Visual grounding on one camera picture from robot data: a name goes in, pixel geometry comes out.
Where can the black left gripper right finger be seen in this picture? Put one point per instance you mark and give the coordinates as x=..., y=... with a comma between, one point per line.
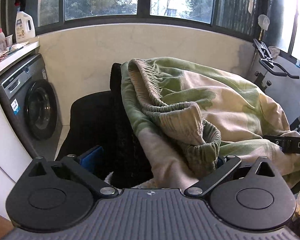
x=229, y=168

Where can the green floral pink shorts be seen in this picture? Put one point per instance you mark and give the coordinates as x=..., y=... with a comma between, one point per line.
x=186, y=116

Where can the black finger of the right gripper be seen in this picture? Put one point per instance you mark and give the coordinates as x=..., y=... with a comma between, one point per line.
x=287, y=144

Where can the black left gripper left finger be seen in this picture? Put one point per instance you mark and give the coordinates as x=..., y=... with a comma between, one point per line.
x=71, y=176

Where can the grey washing machine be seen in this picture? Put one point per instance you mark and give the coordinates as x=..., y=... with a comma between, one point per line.
x=30, y=104

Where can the white detergent bottle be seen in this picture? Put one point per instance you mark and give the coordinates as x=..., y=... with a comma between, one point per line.
x=24, y=27

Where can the black exercise bike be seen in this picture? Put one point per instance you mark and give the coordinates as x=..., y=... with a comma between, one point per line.
x=266, y=60

